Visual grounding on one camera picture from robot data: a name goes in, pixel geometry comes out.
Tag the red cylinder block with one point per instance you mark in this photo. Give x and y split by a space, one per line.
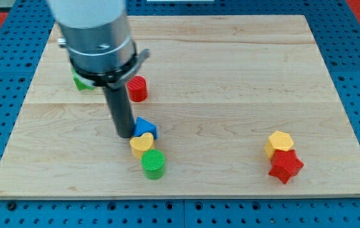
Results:
137 89

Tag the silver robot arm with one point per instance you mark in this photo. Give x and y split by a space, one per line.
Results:
99 41

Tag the blue triangle block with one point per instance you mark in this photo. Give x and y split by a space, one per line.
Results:
143 126

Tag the yellow heart block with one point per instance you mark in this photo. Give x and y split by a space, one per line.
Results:
140 144

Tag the wooden board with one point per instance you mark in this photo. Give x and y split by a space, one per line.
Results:
218 86

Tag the green cylinder block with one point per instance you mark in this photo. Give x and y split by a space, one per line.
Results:
153 164

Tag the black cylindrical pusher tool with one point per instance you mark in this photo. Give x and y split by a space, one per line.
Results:
121 111

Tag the green star block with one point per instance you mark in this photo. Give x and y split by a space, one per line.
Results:
81 82

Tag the yellow hexagon block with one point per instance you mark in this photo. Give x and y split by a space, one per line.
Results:
278 141

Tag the red star block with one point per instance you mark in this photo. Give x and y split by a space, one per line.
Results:
285 165

